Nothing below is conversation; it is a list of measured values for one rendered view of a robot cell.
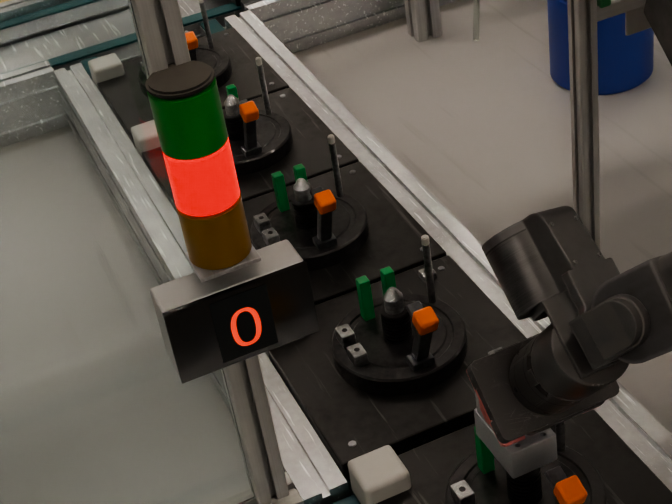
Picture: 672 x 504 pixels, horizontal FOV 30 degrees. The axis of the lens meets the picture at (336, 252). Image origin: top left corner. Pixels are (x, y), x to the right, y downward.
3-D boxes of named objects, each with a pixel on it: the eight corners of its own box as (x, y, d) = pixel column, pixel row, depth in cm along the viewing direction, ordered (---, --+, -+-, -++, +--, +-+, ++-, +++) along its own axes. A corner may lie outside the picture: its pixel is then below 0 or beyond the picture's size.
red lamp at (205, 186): (249, 203, 94) (238, 147, 91) (187, 225, 93) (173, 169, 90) (227, 173, 98) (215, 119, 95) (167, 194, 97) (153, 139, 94)
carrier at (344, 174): (448, 266, 144) (438, 174, 137) (255, 339, 138) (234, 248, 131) (361, 173, 163) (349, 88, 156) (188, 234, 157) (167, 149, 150)
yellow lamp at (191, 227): (261, 256, 97) (250, 204, 94) (200, 278, 96) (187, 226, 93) (239, 225, 101) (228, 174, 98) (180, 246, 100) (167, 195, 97)
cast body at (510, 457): (558, 460, 105) (555, 398, 101) (512, 480, 103) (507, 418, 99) (507, 402, 111) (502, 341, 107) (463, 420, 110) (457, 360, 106)
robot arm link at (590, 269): (647, 339, 77) (722, 309, 83) (562, 177, 80) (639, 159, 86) (523, 407, 86) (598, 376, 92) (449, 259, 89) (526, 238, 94)
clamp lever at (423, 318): (433, 360, 125) (440, 320, 118) (415, 367, 124) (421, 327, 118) (417, 331, 126) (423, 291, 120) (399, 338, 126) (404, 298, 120)
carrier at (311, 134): (360, 171, 163) (348, 87, 156) (187, 232, 157) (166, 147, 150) (292, 98, 182) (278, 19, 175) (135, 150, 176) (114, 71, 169)
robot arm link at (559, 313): (580, 396, 83) (652, 362, 84) (533, 303, 84) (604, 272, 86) (548, 415, 89) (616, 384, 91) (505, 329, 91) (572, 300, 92)
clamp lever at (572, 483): (572, 531, 105) (589, 494, 98) (552, 540, 104) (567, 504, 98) (550, 494, 107) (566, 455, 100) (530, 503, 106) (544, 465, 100)
